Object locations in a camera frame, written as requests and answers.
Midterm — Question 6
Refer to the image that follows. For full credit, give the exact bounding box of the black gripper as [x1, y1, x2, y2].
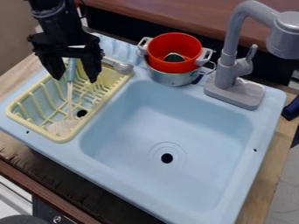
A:
[25, 30, 107, 84]

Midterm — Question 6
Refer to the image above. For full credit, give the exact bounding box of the light blue toy sink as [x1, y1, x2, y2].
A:
[0, 31, 289, 224]

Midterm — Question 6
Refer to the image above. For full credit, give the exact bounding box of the silver tool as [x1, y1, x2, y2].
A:
[101, 56, 136, 74]

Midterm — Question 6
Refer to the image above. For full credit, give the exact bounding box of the yellow dish rack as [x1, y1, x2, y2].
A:
[4, 57, 135, 144]

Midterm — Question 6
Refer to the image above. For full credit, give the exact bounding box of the red plastic cup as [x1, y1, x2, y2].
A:
[145, 31, 205, 74]

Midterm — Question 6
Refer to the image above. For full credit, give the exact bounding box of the grey toy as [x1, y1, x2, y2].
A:
[162, 52, 187, 63]

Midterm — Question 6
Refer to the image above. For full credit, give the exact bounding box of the silver pot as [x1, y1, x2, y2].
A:
[135, 36, 217, 88]

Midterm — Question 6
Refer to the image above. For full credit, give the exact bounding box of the brown wooden desk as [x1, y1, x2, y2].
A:
[79, 0, 299, 54]

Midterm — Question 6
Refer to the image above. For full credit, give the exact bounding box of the grey tap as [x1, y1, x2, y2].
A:
[202, 0, 299, 111]

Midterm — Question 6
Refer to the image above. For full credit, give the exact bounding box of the blue handled white brush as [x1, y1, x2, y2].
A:
[45, 57, 82, 137]

